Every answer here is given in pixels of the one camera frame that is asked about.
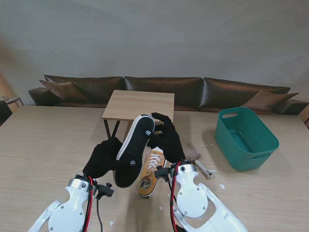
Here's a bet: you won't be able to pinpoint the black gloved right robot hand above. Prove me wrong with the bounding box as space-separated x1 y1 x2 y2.
147 112 186 165

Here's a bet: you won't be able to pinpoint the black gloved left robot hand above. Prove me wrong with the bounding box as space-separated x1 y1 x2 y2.
83 137 126 180

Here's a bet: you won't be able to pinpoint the beige hand brush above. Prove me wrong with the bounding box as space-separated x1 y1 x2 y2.
185 143 214 180

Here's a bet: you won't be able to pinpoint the yellow canvas sneaker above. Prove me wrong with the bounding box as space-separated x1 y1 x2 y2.
136 147 167 199
113 113 155 189

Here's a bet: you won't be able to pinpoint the brown leather sofa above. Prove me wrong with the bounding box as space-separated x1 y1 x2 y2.
28 74 309 116

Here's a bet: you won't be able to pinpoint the small wooden stand black legs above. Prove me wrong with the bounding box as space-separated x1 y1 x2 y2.
101 89 175 141

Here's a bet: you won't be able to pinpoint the teal plastic basin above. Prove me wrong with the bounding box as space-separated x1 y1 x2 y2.
214 107 280 171

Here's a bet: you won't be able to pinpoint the brown cushion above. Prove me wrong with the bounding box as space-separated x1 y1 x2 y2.
39 79 89 102
243 89 300 114

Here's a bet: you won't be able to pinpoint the small background side table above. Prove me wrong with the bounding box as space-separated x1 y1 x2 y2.
0 96 24 108

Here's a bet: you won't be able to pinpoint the light wooden furniture piece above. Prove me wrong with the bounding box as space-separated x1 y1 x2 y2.
298 111 309 129

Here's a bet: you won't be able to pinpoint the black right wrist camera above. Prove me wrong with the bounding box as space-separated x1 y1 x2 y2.
154 165 171 182

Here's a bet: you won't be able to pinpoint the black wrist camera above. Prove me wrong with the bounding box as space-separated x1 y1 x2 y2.
154 165 171 182
96 183 114 199

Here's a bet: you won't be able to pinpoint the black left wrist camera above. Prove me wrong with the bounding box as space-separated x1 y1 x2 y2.
96 183 114 199

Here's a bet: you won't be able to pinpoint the red black left arm cable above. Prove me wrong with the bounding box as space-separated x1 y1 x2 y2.
83 177 95 232

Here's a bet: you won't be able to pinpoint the grey braided cable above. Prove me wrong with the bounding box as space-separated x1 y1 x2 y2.
95 197 105 232

